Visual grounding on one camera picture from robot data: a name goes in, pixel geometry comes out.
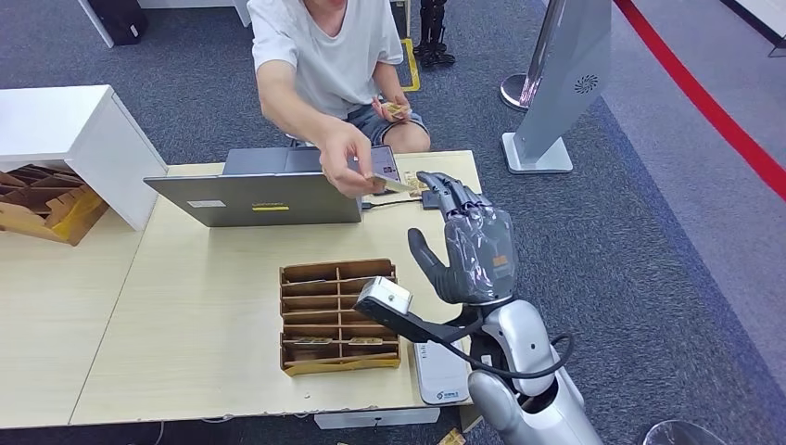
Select person's left hand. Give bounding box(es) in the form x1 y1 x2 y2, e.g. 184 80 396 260
371 92 413 124

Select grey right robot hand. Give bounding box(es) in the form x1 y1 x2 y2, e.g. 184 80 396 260
407 171 519 307

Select person's right hand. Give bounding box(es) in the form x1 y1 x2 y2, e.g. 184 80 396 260
318 120 377 199

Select black smartphone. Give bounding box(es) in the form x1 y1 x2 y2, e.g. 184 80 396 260
371 146 401 183

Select yellow hotel card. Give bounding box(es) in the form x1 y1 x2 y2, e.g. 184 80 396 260
368 173 413 194

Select small yellow card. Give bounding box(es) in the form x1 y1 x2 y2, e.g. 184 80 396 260
401 171 431 197

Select person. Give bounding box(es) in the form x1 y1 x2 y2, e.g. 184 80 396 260
247 0 432 199

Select white card reader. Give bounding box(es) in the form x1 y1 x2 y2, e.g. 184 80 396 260
414 340 473 407

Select wooden card organizer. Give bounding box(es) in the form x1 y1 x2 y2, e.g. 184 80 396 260
279 258 403 376

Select yellow floor tape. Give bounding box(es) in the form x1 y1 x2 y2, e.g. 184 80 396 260
399 37 423 94

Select black stand feet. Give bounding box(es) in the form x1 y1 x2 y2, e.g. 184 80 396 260
412 0 458 68

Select grey laptop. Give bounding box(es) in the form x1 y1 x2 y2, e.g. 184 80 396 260
144 145 364 228

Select silver kiosk stand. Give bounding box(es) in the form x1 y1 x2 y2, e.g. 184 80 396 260
501 0 614 175

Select long white box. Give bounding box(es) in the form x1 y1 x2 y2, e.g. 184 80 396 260
314 407 442 430

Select black box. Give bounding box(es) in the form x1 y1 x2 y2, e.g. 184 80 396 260
88 0 150 45

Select clear round dome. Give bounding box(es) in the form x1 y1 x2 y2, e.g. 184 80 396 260
641 419 732 445

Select red floor stripe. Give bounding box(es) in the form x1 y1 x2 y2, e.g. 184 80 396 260
614 0 786 202

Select white cabinet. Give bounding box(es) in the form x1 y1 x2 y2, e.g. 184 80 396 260
0 84 169 232

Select white desk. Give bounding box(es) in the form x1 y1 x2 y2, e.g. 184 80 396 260
76 0 253 48

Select black usb cable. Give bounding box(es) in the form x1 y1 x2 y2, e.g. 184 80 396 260
361 196 425 210

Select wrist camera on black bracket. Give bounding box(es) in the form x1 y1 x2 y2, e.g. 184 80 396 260
352 276 487 345

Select chrome stanchion post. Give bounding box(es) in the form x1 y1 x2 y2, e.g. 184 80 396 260
500 0 566 113

